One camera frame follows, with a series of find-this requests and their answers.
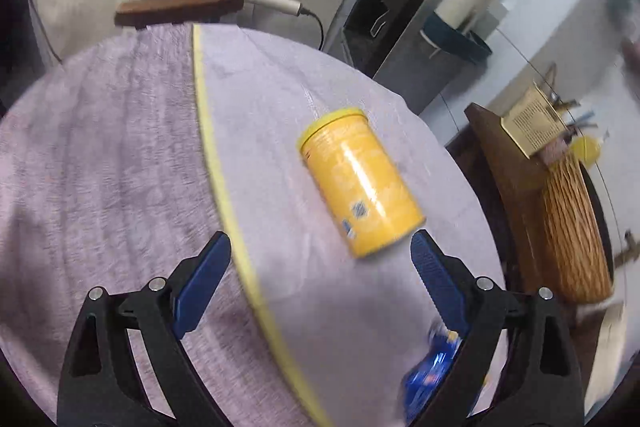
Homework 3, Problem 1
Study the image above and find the blue snack wrapper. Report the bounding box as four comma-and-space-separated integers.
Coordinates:
402, 321, 463, 425

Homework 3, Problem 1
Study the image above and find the yellow cylindrical can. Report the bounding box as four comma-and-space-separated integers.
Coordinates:
298, 107, 426, 259

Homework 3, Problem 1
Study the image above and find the brown wooden counter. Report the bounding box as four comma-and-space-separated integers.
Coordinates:
464, 103, 621, 308

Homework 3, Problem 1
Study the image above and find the dark wooden board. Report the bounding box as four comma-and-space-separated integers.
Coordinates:
114, 0, 245, 28

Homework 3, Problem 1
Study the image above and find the grey water dispenser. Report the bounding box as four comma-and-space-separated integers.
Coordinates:
322, 0, 496, 115

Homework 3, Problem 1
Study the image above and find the dark green roll holder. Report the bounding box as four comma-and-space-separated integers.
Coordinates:
420, 14, 493, 65

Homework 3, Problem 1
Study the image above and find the black power cable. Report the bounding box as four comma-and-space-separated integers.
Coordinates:
237, 0, 326, 52

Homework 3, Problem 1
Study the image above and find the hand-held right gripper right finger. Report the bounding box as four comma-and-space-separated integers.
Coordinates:
410, 229, 585, 427

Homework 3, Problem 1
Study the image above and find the woven wicker basket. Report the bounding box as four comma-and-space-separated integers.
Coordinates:
542, 152, 615, 303

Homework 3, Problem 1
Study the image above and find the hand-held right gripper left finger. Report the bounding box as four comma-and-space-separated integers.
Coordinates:
57, 232, 232, 427

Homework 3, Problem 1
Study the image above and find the beige utensil box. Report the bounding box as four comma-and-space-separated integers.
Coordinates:
501, 82, 568, 159

